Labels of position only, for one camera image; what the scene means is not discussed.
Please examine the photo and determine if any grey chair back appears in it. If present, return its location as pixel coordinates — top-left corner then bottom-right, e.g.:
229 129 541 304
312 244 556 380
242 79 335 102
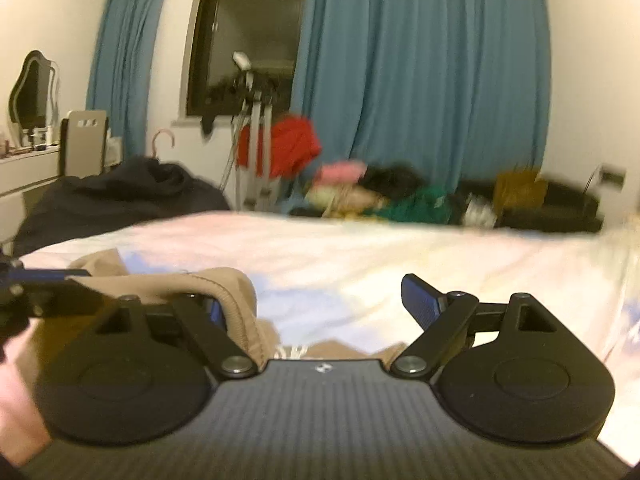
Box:
58 110 108 178

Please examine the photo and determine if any green garment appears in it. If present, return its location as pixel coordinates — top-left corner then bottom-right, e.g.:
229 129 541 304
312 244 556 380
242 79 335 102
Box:
363 186 456 226

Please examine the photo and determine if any person left hand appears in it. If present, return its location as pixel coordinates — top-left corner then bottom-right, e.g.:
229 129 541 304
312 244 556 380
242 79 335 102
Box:
1 322 51 466

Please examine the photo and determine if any blue curtain right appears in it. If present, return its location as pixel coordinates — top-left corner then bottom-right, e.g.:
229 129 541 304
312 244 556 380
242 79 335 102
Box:
292 0 551 190

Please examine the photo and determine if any black sofa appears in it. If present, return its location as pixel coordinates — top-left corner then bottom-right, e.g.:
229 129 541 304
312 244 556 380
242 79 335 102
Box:
456 176 604 234

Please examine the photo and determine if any garment steamer stand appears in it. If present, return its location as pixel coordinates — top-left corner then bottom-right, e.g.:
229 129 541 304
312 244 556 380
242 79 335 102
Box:
220 51 277 211

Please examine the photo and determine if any black jacket on bed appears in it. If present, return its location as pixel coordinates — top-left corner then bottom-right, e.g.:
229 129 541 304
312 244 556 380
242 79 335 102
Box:
13 156 231 257

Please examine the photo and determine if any dark window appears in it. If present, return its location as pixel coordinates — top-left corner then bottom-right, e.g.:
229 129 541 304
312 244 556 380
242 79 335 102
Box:
186 0 304 117

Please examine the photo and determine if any white dresser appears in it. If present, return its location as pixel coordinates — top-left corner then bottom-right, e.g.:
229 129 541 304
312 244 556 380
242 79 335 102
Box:
0 146 60 245

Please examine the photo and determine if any brown paper bag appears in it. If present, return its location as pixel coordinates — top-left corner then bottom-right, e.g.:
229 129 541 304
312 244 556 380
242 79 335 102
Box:
492 168 548 214

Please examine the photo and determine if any wall power socket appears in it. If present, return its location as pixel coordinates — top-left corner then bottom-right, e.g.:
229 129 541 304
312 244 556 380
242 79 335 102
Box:
600 165 626 190

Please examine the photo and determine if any pink cane hook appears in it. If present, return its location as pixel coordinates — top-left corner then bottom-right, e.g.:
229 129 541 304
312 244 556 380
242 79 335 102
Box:
151 128 176 159

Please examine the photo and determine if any pink folded garment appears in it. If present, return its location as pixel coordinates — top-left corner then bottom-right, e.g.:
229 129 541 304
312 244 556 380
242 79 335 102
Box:
314 159 368 185

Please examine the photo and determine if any blue curtain left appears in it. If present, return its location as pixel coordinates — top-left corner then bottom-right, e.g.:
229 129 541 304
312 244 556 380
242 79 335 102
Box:
86 0 164 158

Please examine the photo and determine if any beige clothes pile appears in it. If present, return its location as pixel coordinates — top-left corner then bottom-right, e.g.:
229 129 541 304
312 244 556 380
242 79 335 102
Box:
305 184 390 218

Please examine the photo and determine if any blue curtain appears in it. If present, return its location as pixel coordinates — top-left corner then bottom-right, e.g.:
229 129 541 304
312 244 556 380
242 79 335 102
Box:
86 0 164 158
292 0 551 190

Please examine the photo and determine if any black clothes pile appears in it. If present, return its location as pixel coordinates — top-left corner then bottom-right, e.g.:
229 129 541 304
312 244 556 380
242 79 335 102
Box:
358 164 428 200

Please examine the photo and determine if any wavy frame mirror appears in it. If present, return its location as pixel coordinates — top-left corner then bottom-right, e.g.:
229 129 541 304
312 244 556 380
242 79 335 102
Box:
9 50 58 144

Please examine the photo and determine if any red shirt on stand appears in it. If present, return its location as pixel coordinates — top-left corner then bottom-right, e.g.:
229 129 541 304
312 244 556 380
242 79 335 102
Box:
235 114 324 181

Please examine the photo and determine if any tan khaki garment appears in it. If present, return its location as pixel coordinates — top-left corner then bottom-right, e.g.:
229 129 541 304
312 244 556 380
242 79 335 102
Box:
19 247 421 371

